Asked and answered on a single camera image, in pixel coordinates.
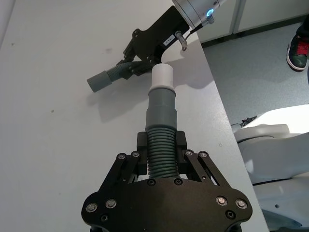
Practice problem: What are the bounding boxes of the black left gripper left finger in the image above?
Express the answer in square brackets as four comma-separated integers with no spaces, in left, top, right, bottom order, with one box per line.
[101,131,149,187]

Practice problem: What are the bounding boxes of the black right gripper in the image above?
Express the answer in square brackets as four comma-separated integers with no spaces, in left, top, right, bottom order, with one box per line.
[116,5,192,78]

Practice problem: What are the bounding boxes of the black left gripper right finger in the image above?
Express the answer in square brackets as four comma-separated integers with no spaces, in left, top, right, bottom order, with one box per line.
[175,130,229,189]

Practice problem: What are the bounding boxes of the grey corrugated hose long cuff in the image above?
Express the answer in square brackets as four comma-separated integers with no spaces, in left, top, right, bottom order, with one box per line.
[145,87,180,179]

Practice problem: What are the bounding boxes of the white plastic tube connector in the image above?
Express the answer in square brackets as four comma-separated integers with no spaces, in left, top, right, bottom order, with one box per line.
[149,63,176,94]

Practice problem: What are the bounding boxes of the grey corrugated hose short cuff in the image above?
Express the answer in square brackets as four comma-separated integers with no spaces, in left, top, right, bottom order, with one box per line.
[87,60,140,93]

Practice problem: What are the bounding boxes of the white robot body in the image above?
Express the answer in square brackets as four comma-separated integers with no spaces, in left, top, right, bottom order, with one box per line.
[230,103,309,232]

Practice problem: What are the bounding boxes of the white cabinet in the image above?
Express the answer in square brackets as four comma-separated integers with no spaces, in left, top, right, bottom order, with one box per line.
[197,0,309,44]

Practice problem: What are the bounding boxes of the person's foot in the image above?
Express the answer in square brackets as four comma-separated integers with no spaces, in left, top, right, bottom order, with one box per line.
[285,21,309,72]

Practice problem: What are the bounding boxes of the thin dark cable silver plug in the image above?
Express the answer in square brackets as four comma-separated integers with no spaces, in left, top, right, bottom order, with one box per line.
[175,14,216,52]

